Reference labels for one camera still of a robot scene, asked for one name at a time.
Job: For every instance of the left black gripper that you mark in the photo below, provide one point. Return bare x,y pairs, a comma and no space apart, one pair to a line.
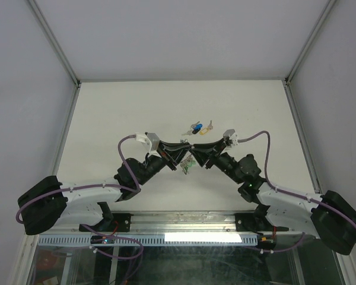
172,154

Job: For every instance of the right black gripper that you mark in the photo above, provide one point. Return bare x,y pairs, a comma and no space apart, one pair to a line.
203,152

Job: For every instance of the keyring with tagged keys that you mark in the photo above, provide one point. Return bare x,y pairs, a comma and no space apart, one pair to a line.
187,163

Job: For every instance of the yellow tagged key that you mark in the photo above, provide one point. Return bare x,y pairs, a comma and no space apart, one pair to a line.
206,130

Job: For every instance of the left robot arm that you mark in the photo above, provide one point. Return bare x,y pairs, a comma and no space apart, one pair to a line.
51,203

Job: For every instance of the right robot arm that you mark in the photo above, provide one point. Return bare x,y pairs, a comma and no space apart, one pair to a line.
328,217

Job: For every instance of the black tagged key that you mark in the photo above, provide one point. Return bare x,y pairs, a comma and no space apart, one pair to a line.
190,132

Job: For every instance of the blue tagged key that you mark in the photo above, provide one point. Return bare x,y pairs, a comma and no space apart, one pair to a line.
195,128

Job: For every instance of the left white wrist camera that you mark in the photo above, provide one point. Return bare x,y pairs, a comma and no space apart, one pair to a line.
150,141

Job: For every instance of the aluminium mounting rail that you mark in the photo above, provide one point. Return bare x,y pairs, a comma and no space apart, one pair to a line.
142,223

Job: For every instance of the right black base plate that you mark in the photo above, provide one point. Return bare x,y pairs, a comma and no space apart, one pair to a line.
249,222

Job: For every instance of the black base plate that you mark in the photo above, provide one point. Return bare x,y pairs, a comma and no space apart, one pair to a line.
249,222
118,223

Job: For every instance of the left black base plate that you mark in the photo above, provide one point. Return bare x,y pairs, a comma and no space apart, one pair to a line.
118,223

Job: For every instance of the white slotted cable duct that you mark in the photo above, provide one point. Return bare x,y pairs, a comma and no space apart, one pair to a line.
168,239

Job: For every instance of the left aluminium frame post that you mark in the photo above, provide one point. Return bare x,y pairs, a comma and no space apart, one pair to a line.
51,38

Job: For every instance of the aluminium frame post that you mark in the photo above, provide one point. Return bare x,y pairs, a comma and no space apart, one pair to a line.
51,38
311,39

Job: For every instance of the right aluminium frame post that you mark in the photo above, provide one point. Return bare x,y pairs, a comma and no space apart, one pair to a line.
311,39

